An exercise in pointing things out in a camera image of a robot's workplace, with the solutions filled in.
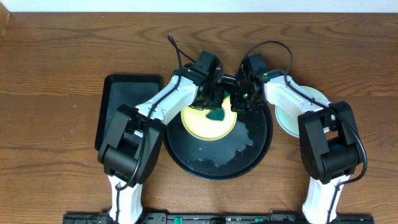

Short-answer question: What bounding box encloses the green yellow sponge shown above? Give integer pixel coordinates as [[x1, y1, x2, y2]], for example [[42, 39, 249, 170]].
[[205, 108, 225, 121]]

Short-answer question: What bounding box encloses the yellow plate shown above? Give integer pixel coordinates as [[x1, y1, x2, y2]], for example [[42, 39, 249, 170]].
[[181, 91, 237, 141]]

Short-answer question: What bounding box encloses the mint green plate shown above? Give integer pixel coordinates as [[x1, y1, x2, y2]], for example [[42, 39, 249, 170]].
[[274, 86, 328, 138]]

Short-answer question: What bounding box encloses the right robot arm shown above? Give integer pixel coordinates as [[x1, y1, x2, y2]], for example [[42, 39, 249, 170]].
[[233, 69, 368, 223]]

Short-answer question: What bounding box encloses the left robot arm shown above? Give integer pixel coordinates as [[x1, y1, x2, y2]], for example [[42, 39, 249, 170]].
[[95, 67, 223, 223]]

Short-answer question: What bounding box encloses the black round tray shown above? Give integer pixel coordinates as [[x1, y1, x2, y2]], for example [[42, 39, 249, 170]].
[[162, 74, 274, 181]]

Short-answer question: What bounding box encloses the black rectangular tray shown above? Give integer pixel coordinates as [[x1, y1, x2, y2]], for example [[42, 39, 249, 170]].
[[95, 73, 163, 151]]

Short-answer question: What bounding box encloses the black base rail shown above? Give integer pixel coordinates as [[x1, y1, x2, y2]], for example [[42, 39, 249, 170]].
[[62, 212, 376, 224]]

